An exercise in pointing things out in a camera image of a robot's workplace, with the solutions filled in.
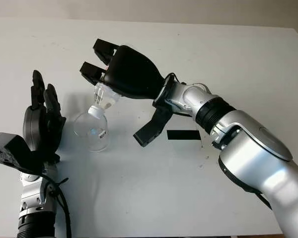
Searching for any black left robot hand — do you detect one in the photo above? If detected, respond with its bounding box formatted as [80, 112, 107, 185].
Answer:
[22, 70, 67, 165]

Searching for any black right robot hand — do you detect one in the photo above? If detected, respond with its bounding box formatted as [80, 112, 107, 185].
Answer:
[79, 38, 166, 100]

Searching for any clear water bottle red label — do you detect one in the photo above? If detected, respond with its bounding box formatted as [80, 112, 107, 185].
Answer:
[88, 83, 121, 121]

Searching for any clear glass cup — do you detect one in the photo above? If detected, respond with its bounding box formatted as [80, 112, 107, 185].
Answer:
[73, 110, 110, 152]

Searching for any black tape strip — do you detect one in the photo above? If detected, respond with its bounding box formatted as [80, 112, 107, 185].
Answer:
[166, 129, 201, 141]

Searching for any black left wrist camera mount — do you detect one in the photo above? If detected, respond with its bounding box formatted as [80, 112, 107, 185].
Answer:
[0, 132, 44, 176]

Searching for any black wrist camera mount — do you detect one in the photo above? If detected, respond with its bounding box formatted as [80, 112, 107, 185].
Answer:
[133, 105, 175, 148]
[0, 132, 44, 176]

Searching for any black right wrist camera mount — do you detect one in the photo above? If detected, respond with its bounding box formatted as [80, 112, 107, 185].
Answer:
[133, 105, 175, 148]

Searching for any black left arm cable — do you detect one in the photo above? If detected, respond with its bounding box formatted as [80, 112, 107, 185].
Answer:
[43, 177, 73, 238]

